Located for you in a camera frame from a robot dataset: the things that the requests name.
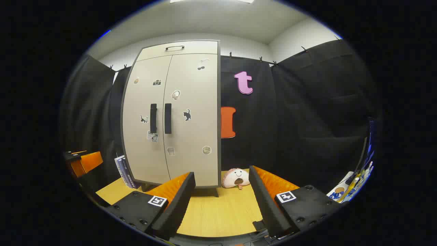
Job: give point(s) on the pile of colourful small items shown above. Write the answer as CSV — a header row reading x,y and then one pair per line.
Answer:
x,y
360,179

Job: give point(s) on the white printed packet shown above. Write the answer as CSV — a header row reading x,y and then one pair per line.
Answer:
x,y
338,191

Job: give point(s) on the pink white plush toy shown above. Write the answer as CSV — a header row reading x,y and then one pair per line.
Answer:
x,y
234,177

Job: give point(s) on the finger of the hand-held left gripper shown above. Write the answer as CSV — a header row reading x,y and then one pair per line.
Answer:
x,y
90,162

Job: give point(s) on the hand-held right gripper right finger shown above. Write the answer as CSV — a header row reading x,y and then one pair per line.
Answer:
x,y
264,205

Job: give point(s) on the blue book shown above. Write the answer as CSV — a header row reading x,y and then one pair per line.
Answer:
x,y
123,171

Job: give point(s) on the beige double-door shoe cabinet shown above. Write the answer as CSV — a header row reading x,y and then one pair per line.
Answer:
x,y
219,143

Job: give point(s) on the dark navy book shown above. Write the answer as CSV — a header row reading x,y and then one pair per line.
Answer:
x,y
131,181

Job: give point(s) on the black backdrop cloth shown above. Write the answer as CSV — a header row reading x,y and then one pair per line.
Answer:
x,y
307,119

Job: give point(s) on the beige cabinet door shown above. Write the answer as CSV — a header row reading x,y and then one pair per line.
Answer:
x,y
194,130
143,153

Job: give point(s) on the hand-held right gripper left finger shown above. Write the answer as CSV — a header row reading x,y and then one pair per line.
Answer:
x,y
177,208

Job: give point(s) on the beige cabinet drawer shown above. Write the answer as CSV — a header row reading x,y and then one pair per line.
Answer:
x,y
198,48

